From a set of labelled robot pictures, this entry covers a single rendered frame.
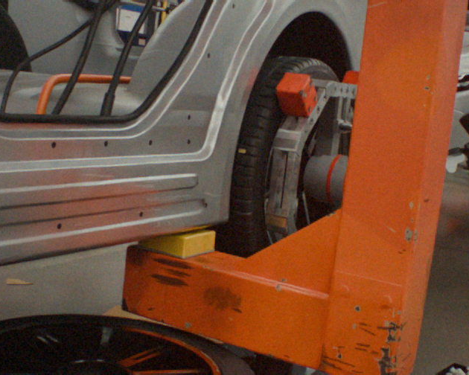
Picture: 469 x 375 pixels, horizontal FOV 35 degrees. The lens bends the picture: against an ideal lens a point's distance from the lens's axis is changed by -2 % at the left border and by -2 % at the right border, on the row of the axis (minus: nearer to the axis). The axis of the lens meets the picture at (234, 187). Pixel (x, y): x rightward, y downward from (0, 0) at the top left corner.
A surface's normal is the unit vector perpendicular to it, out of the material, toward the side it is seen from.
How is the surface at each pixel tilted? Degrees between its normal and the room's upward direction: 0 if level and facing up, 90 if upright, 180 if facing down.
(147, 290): 90
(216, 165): 90
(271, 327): 90
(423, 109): 90
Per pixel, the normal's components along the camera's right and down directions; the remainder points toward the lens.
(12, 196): 0.84, 0.19
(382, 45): -0.51, 0.06
